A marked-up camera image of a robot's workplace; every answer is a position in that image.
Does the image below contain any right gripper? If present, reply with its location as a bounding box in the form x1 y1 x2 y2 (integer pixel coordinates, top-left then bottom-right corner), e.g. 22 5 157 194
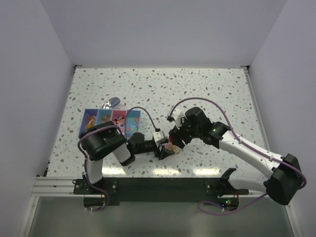
169 116 201 149

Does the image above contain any clear plastic jar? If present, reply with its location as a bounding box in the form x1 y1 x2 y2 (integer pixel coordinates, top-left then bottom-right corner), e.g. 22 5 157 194
166 142 180 154

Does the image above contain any four-compartment candy tray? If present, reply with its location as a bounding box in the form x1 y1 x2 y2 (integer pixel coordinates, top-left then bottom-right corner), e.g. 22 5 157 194
78 108 142 140

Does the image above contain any metal candy scoop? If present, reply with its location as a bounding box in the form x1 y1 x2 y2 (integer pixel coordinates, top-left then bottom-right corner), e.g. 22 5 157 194
101 97 120 109

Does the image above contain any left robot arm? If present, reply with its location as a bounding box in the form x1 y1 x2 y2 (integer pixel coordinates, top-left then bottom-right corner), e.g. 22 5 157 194
78 121 175 194

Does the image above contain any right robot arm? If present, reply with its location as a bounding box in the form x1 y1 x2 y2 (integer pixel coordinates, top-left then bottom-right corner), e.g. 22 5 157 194
167 107 306 205

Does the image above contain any star candies pile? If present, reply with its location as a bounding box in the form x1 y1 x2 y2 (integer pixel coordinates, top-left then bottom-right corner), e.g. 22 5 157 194
126 116 140 137

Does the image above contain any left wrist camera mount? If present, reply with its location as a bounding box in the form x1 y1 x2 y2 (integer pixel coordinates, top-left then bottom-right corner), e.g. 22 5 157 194
153 131 167 144

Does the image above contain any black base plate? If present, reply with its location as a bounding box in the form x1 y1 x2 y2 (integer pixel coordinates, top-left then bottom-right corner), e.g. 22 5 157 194
72 177 249 207

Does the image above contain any aluminium frame rail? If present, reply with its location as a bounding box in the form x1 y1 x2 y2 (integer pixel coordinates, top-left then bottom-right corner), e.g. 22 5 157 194
31 65 292 198

